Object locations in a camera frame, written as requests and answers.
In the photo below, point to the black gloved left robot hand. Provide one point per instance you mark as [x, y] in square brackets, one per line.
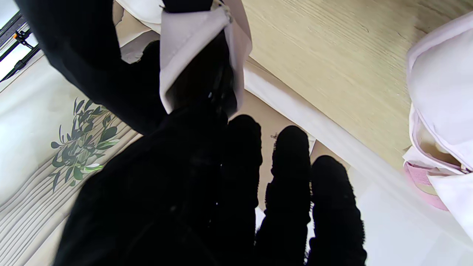
[166, 207]

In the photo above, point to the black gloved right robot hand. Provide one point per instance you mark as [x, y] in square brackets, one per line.
[81, 48]

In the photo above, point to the pale pink glasses pouch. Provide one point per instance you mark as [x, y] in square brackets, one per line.
[188, 40]

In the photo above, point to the black metal stand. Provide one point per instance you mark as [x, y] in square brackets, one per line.
[18, 51]

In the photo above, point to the white beanbag cushion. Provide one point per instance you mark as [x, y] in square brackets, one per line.
[136, 11]

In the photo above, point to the tall small-leaved green plant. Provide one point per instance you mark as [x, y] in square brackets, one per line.
[85, 144]

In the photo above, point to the beige pleated curtain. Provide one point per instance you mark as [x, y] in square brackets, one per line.
[33, 214]

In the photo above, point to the beige sofa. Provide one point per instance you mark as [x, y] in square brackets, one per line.
[258, 111]

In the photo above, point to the pink fabric backpack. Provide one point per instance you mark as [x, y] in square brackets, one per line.
[443, 92]

